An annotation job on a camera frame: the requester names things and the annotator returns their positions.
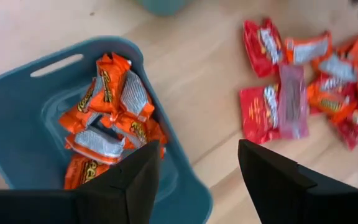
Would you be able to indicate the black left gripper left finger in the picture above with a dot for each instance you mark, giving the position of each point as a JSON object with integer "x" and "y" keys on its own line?
{"x": 141, "y": 174}

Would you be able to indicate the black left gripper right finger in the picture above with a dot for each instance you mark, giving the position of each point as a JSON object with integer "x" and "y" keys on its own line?
{"x": 269, "y": 177}

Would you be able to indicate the pink Twizzlers candy pack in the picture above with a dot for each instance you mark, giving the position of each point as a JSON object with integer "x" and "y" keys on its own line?
{"x": 292, "y": 102}

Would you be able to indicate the dark blue plastic bin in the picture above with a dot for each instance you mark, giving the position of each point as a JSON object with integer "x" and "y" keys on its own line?
{"x": 17, "y": 130}

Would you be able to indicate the teal plastic bin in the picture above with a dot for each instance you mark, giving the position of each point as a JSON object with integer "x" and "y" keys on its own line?
{"x": 163, "y": 6}

